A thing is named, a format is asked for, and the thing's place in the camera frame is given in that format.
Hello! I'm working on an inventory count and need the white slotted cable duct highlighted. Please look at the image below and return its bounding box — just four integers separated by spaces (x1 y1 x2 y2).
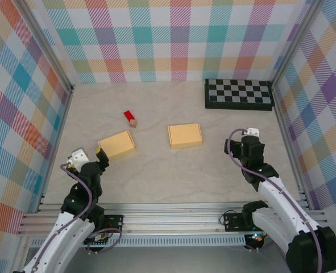
31 238 247 247

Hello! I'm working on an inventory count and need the grey metal panel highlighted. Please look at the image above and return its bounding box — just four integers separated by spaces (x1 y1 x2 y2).
22 246 327 273

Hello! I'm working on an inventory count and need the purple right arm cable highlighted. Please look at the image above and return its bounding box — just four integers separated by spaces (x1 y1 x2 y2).
223 129 325 273

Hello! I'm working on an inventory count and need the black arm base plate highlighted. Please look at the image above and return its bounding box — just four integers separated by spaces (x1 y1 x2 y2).
223 213 259 233
103 214 125 234

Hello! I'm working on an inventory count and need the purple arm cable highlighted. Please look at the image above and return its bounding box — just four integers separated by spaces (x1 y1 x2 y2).
32 163 123 273
223 129 325 273

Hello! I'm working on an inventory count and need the aluminium side rail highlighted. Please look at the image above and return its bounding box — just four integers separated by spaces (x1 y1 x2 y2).
35 86 75 214
271 84 312 210

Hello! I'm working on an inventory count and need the aluminium front rail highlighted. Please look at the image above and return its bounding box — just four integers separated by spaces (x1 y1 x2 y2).
18 202 332 235

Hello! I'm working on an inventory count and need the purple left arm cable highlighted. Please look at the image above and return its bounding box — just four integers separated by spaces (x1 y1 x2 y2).
32 163 123 273

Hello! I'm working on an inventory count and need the yellow paper box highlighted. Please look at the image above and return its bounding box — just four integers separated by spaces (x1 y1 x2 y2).
167 122 204 150
97 130 138 162

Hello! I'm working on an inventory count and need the black and grey checkerboard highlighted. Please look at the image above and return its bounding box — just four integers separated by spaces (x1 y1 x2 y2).
204 78 275 112

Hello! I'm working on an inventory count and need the small circuit board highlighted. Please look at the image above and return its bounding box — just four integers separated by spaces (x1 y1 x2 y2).
244 233 267 250
84 233 111 247

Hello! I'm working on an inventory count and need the aluminium frame post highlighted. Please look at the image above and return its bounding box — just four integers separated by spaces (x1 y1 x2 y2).
14 0 75 94
271 0 325 89

